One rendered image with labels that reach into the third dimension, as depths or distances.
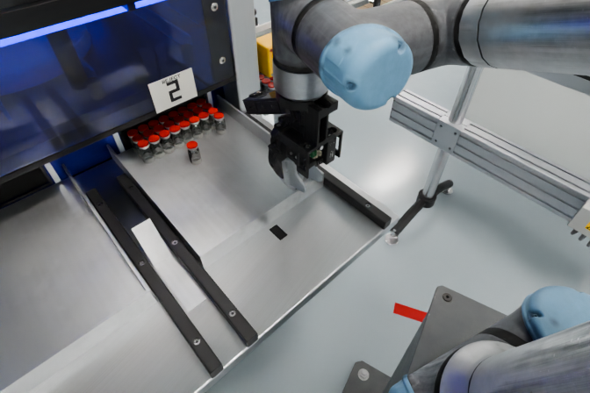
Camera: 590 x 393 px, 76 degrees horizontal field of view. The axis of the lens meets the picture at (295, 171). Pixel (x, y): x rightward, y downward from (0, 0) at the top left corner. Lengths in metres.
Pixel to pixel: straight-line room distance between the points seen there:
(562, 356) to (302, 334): 1.27
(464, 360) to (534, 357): 0.10
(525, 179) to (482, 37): 1.10
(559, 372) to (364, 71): 0.25
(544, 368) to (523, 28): 0.25
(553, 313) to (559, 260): 1.50
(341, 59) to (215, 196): 0.42
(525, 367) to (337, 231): 0.39
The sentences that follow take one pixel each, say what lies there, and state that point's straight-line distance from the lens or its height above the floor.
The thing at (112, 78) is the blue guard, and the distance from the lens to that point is 0.68.
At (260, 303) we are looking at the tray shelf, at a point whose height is 0.88.
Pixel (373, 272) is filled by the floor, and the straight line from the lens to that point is 1.65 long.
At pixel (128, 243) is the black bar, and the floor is 0.90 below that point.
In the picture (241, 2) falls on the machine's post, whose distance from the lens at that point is 0.75.
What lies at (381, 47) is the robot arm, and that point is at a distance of 0.34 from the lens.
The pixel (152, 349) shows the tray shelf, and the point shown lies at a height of 0.88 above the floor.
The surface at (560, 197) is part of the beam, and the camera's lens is 1.46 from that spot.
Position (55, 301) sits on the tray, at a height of 0.88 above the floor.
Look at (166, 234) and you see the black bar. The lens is 0.65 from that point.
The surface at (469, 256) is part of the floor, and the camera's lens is 1.81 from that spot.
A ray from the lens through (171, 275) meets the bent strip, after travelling 0.62.
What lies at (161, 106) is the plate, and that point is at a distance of 0.73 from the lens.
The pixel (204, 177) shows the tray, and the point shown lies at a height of 0.88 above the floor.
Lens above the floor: 1.40
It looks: 45 degrees down
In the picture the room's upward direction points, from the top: straight up
